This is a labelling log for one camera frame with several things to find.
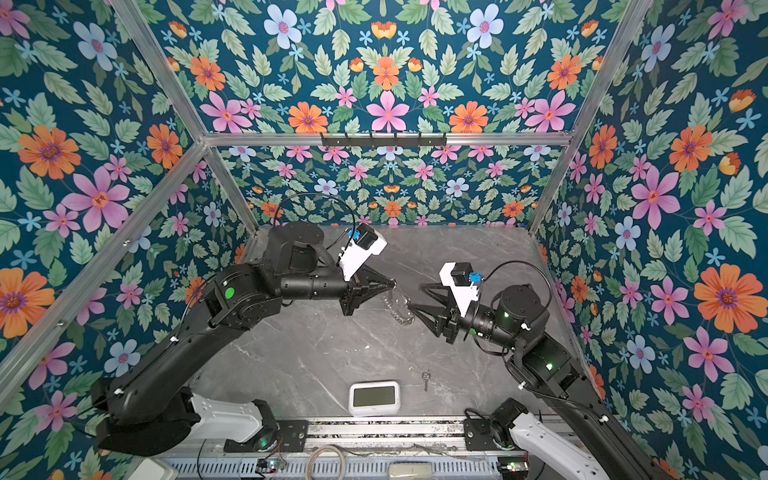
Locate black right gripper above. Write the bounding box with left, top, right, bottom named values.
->
left=410, top=282, right=526, bottom=357

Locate steel key holder plate with rings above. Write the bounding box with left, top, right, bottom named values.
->
left=382, top=286, right=415, bottom=326

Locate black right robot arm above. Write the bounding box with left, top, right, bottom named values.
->
left=407, top=283, right=669, bottom=479

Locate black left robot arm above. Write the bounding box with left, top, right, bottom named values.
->
left=91, top=222, right=395, bottom=457

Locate white digital timer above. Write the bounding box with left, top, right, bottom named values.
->
left=348, top=381, right=402, bottom=417

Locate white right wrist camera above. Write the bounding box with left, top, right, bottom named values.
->
left=439, top=262, right=483, bottom=316

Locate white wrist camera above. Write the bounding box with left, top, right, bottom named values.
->
left=338, top=224, right=387, bottom=281
left=439, top=262, right=483, bottom=316

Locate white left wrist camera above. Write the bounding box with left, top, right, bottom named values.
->
left=338, top=224, right=387, bottom=281

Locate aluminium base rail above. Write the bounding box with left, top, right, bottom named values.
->
left=161, top=415, right=589, bottom=457

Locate black hook rail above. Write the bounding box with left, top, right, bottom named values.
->
left=320, top=133, right=448, bottom=148

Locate coiled white cable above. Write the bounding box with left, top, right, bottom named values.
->
left=305, top=445, right=347, bottom=480

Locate aluminium frame post back left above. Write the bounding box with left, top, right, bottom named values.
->
left=112, top=1, right=258, bottom=236

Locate aluminium frame post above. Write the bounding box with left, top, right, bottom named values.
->
left=528, top=0, right=654, bottom=238
left=112, top=1, right=258, bottom=236

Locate aluminium frame post back right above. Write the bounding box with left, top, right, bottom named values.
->
left=528, top=0, right=654, bottom=238

